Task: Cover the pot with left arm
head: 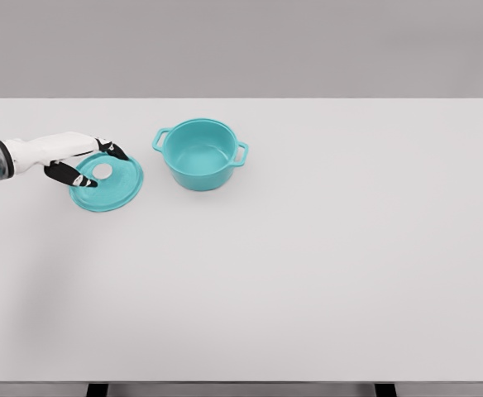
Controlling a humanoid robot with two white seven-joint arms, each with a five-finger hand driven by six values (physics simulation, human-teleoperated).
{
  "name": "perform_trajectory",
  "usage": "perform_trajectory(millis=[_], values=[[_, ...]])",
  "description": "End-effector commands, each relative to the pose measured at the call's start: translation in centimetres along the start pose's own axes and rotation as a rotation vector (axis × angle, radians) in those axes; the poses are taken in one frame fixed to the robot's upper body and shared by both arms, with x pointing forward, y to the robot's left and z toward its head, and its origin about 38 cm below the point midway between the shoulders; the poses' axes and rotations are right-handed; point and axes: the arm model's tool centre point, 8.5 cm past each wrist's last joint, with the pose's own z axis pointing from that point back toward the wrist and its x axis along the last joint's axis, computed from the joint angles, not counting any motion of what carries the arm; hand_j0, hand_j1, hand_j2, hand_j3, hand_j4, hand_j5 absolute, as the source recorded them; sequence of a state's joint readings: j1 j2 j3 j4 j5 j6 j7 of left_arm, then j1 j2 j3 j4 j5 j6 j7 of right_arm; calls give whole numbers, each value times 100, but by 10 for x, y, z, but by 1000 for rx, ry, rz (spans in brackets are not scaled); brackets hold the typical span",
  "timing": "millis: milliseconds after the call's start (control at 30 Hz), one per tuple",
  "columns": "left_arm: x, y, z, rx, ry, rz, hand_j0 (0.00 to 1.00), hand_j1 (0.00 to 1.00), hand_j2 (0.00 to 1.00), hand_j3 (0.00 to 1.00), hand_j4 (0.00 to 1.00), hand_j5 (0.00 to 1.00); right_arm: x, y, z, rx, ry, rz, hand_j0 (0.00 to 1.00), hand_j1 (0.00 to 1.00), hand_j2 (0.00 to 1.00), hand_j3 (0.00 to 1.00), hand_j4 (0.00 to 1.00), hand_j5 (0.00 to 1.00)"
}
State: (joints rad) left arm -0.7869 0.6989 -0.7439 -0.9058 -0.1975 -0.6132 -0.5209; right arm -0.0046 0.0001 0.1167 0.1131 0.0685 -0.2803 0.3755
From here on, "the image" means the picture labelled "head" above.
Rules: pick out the teal pot lid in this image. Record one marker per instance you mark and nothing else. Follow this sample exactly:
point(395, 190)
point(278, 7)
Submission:
point(117, 182)

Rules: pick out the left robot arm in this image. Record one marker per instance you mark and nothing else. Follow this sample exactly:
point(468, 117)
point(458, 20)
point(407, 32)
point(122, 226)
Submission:
point(6, 159)

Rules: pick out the teal pot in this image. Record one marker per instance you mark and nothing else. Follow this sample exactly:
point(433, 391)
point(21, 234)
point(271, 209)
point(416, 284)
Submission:
point(200, 159)

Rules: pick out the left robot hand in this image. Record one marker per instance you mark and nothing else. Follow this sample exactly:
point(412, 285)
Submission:
point(67, 144)

